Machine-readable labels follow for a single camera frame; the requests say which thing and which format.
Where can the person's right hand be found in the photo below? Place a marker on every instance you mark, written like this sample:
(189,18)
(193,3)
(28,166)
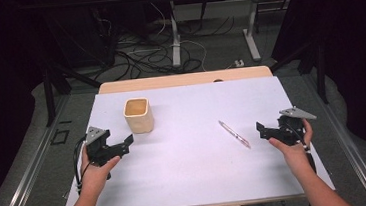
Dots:
(292,155)

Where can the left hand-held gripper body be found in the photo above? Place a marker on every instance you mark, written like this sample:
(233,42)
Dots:
(97,147)

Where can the person's left hand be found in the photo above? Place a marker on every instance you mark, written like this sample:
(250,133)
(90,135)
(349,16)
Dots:
(97,174)

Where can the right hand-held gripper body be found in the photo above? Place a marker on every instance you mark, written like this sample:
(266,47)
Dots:
(290,127)

